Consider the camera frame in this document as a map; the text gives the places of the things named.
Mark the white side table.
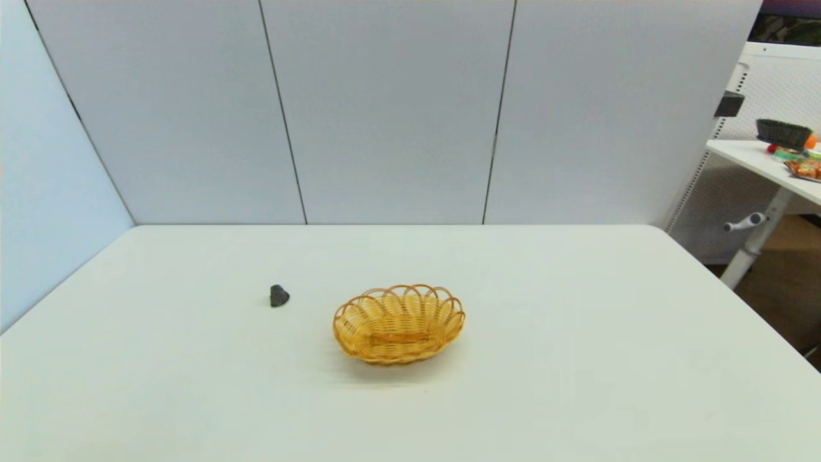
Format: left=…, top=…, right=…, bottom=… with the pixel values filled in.
left=706, top=139, right=821, bottom=207

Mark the oval woven wicker basket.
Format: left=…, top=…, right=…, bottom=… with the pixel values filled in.
left=332, top=284, right=466, bottom=366

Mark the dark screen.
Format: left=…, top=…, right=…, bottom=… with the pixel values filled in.
left=747, top=0, right=821, bottom=47

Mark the white pegboard panel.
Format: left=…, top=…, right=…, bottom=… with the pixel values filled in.
left=664, top=42, right=821, bottom=264

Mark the orange snack packet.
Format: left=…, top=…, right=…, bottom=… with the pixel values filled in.
left=784, top=158, right=821, bottom=184

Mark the small black box on pegboard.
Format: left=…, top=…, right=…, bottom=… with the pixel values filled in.
left=714, top=90, right=746, bottom=118

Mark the white table crank handle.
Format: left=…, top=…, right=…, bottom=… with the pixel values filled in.
left=724, top=212, right=768, bottom=233

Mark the black woven bowl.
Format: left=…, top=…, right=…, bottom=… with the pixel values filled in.
left=756, top=119, right=814, bottom=150

